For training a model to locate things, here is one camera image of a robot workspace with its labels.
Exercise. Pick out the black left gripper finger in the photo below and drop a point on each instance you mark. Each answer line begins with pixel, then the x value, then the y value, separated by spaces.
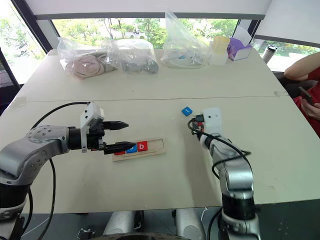
pixel 120 146
pixel 116 125

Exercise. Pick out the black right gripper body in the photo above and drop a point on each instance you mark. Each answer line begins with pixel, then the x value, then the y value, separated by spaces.
pixel 200 120

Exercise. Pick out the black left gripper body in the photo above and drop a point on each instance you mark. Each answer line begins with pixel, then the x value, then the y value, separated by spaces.
pixel 96 136

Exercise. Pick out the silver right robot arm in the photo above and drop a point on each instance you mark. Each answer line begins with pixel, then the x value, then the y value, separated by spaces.
pixel 235 175

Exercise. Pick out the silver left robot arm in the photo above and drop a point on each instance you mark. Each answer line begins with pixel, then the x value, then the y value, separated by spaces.
pixel 15 155

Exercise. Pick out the person's bare forearm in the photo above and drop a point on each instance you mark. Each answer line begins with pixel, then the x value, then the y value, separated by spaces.
pixel 300 68

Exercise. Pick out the red letter r block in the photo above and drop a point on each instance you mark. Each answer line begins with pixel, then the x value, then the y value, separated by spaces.
pixel 120 151

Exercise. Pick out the blue letter o block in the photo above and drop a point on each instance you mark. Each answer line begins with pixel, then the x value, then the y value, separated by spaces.
pixel 132 149

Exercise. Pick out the blue letter t block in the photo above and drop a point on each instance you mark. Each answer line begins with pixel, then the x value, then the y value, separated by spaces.
pixel 186 111

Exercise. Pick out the red letter b block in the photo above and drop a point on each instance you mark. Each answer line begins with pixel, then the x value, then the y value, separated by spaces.
pixel 142 146

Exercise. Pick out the wooden letter tray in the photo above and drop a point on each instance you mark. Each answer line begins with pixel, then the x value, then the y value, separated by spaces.
pixel 155 147

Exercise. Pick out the silver robot leg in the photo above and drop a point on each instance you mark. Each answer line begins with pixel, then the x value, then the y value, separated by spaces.
pixel 188 225
pixel 118 223

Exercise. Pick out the person's hand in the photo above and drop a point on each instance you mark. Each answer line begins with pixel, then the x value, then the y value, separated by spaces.
pixel 312 108

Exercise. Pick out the white translucent container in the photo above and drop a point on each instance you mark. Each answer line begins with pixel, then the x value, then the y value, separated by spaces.
pixel 218 58

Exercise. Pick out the plastic bag with pink cloth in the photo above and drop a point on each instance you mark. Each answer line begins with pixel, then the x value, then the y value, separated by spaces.
pixel 85 63

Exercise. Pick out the plastic bag with grey items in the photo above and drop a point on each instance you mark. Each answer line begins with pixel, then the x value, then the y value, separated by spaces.
pixel 136 58

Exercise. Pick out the tall clear plastic bag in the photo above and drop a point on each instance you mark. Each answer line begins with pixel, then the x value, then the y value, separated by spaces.
pixel 182 47

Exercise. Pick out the yellow plastic cup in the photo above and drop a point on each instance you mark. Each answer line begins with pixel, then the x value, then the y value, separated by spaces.
pixel 221 43

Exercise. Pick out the purple and white box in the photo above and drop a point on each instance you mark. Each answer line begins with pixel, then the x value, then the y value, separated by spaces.
pixel 237 48

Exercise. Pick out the white tumbler with black lid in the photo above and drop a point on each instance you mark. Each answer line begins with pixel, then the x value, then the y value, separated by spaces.
pixel 269 53

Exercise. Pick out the dark smartphone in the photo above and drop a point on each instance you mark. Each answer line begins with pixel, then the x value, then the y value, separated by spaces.
pixel 305 94

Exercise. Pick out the black mesh chair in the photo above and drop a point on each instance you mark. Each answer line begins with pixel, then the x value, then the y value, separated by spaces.
pixel 6 75

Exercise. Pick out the person in red shirt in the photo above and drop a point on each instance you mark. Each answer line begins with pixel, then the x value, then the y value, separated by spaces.
pixel 312 125

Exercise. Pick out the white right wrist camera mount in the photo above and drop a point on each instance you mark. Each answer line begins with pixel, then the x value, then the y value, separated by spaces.
pixel 213 122

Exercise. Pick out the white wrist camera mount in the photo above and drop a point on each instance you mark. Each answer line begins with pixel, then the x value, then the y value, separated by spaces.
pixel 93 110
pixel 213 122

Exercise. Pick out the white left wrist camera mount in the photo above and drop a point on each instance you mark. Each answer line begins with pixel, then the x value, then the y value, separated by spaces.
pixel 93 110

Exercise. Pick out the black window frame post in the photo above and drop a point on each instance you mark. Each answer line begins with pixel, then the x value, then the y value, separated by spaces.
pixel 30 25

